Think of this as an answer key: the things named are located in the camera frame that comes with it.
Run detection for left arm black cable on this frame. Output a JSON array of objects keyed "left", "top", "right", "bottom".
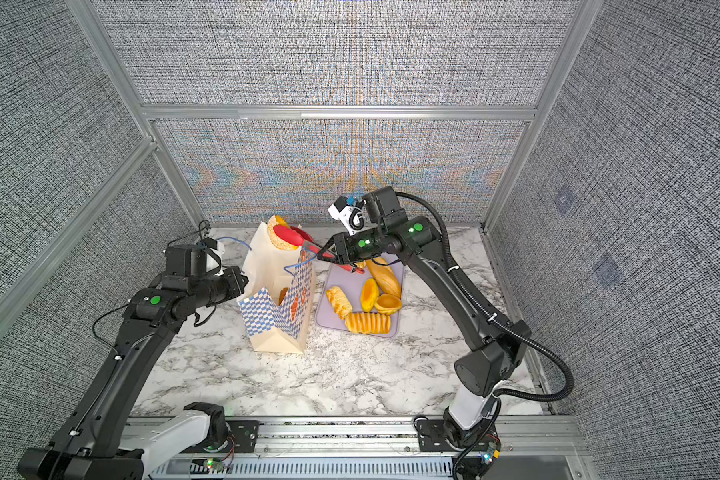
[{"left": 91, "top": 218, "right": 217, "bottom": 361}]

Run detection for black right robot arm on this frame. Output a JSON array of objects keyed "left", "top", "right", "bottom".
[{"left": 317, "top": 186, "right": 530, "bottom": 449}]

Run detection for red silicone steel tongs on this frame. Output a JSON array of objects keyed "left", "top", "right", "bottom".
[{"left": 295, "top": 230, "right": 365, "bottom": 273}]

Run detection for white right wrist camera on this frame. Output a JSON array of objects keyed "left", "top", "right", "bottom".
[{"left": 328, "top": 196, "right": 365, "bottom": 235}]

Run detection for lilac plastic tray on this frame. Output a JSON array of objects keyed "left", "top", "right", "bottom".
[{"left": 314, "top": 253, "right": 405, "bottom": 339}]

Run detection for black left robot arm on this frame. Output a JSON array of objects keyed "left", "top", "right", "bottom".
[{"left": 17, "top": 239, "right": 248, "bottom": 479}]

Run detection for blue checkered paper bag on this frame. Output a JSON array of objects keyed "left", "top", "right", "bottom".
[{"left": 212, "top": 221, "right": 315, "bottom": 354}]

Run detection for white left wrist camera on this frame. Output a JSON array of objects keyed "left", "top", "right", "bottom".
[{"left": 197, "top": 237, "right": 224, "bottom": 276}]

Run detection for yellow oval bun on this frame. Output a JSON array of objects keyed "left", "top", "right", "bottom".
[{"left": 360, "top": 278, "right": 380, "bottom": 312}]

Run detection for aluminium enclosure frame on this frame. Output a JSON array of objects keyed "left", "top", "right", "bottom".
[{"left": 0, "top": 0, "right": 720, "bottom": 480}]

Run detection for sesame sugar bun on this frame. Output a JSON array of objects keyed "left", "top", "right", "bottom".
[{"left": 267, "top": 215, "right": 303, "bottom": 251}]

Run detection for pale braided pastry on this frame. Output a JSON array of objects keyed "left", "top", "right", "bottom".
[{"left": 326, "top": 286, "right": 353, "bottom": 320}]

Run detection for round yellow tart bread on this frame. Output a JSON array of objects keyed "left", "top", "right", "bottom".
[{"left": 374, "top": 294, "right": 402, "bottom": 315}]

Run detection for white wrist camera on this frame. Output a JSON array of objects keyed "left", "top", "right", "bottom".
[
  {"left": 197, "top": 237, "right": 224, "bottom": 276},
  {"left": 328, "top": 196, "right": 365, "bottom": 235}
]

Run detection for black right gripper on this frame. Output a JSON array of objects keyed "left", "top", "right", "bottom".
[{"left": 319, "top": 227, "right": 392, "bottom": 265}]

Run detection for long baguette loaf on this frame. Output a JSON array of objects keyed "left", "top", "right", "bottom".
[{"left": 366, "top": 257, "right": 402, "bottom": 298}]

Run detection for ridged spiral bread roll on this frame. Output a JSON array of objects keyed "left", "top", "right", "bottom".
[{"left": 344, "top": 312, "right": 391, "bottom": 335}]

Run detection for black corrugated cable conduit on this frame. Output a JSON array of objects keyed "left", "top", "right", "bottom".
[{"left": 394, "top": 191, "right": 576, "bottom": 480}]

